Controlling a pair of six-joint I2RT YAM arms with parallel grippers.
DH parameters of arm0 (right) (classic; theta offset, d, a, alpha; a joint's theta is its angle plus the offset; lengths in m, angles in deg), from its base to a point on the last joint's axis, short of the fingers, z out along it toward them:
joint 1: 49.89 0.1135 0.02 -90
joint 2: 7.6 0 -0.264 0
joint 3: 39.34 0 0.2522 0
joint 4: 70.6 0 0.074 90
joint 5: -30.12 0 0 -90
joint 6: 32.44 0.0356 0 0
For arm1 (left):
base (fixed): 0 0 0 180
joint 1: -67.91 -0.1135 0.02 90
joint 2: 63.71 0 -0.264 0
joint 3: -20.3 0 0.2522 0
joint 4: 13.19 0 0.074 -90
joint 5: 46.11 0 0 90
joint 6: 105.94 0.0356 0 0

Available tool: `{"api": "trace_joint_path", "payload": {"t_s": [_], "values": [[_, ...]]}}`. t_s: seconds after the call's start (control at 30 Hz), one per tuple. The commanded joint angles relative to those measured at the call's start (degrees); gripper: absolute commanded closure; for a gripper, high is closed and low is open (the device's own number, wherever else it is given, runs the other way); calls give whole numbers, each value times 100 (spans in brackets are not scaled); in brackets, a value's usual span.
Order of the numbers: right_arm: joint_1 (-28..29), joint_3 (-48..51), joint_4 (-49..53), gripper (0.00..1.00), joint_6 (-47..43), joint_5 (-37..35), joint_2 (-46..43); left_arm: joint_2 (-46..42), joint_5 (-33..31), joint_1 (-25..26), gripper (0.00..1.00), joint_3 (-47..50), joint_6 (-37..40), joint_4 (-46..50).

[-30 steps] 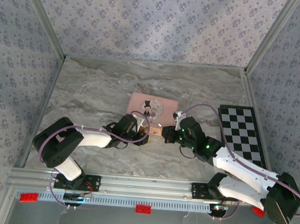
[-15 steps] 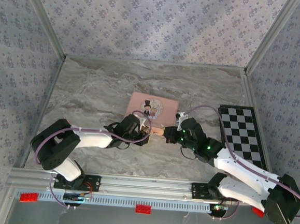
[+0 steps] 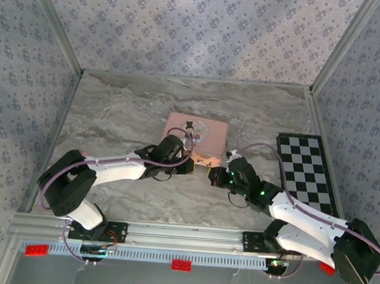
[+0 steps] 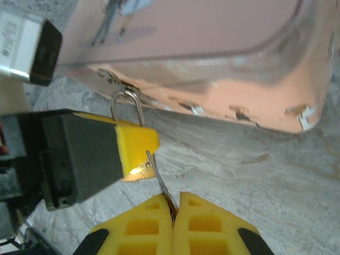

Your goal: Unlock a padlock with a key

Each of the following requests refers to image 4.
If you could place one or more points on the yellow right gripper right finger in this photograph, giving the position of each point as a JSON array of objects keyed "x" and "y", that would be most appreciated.
[{"x": 212, "y": 228}]

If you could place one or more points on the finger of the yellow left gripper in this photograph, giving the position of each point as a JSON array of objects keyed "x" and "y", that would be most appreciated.
[{"x": 138, "y": 143}]

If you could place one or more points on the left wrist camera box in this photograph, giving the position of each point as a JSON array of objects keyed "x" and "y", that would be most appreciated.
[{"x": 29, "y": 50}]

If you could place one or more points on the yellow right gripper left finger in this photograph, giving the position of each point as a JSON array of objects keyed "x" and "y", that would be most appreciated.
[{"x": 148, "y": 233}]

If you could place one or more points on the small metal key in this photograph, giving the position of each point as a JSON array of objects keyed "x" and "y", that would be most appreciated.
[{"x": 159, "y": 178}]

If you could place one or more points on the pink box with couple print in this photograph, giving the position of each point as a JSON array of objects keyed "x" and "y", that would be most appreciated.
[{"x": 202, "y": 53}]

